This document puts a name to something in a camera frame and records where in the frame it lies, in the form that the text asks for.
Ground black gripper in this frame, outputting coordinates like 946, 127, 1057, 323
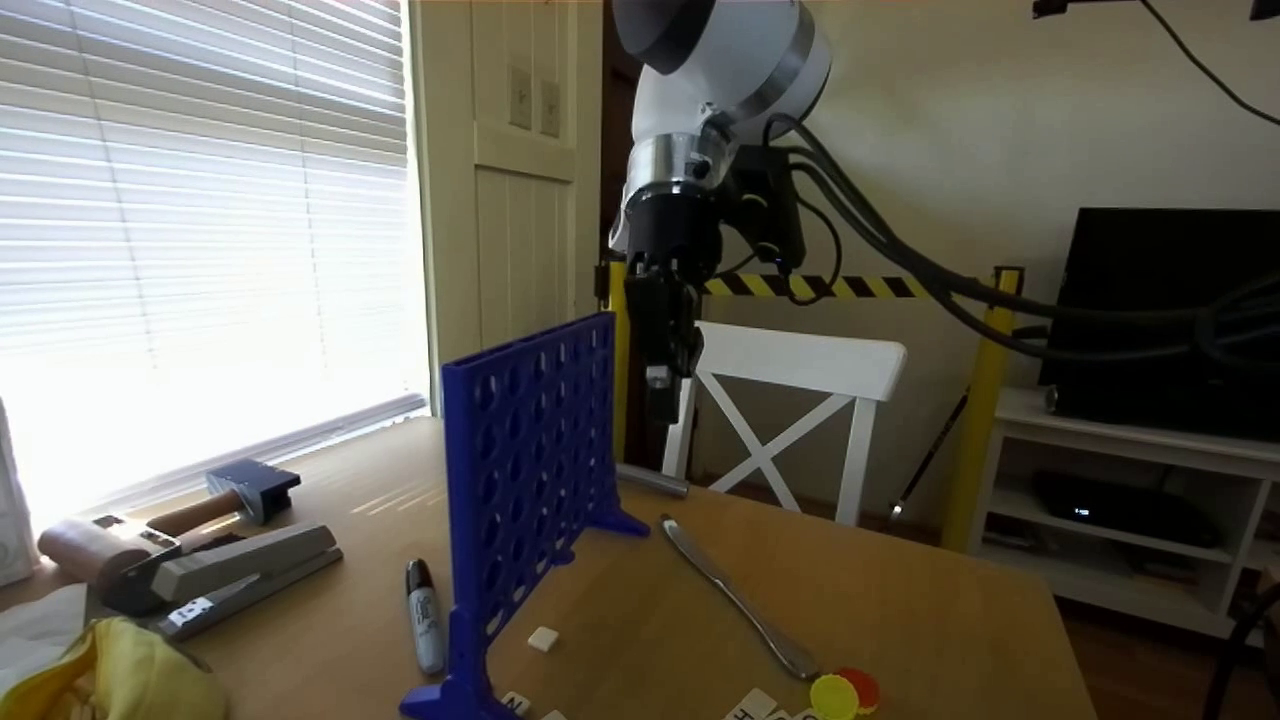
615, 180, 733, 398

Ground blue connect four grid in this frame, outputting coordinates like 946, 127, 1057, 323
395, 312, 656, 720

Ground white wooden chair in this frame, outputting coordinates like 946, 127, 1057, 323
658, 315, 913, 527

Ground yellow black caution belt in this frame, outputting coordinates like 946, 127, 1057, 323
698, 268, 1001, 305

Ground black thin rod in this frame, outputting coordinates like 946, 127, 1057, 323
889, 394, 970, 525

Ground black marker pen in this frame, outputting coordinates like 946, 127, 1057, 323
400, 557, 452, 683

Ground white letter tile G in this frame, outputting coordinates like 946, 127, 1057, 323
722, 683, 785, 720

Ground yellow game disc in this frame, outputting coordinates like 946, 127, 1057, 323
806, 668, 862, 720

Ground red game disc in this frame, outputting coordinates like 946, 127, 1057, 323
836, 666, 883, 717

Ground white window blinds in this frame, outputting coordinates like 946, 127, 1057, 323
0, 0, 433, 527

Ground black television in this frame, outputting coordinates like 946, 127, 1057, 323
1035, 204, 1280, 450

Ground grey stapler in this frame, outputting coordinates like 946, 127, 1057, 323
148, 520, 346, 645

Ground black media box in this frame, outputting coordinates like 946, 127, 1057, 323
1030, 470, 1226, 557

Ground white television stand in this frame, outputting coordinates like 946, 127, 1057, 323
975, 394, 1280, 645

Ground brown cylindrical roller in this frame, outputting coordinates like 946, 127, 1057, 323
36, 518, 176, 622

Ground clear plastic container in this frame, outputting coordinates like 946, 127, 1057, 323
0, 398, 42, 593

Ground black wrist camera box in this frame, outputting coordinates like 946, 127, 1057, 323
722, 140, 806, 281

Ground white wall switch plate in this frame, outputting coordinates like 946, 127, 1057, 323
537, 78, 568, 145
502, 65, 540, 138

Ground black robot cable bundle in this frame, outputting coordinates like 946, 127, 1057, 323
716, 115, 1280, 381

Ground blue head wooden handle tool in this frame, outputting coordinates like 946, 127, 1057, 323
138, 458, 305, 540

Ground black hanging cable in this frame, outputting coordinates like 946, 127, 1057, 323
1136, 0, 1280, 131

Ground black floor cable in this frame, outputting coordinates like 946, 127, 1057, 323
1194, 574, 1280, 720

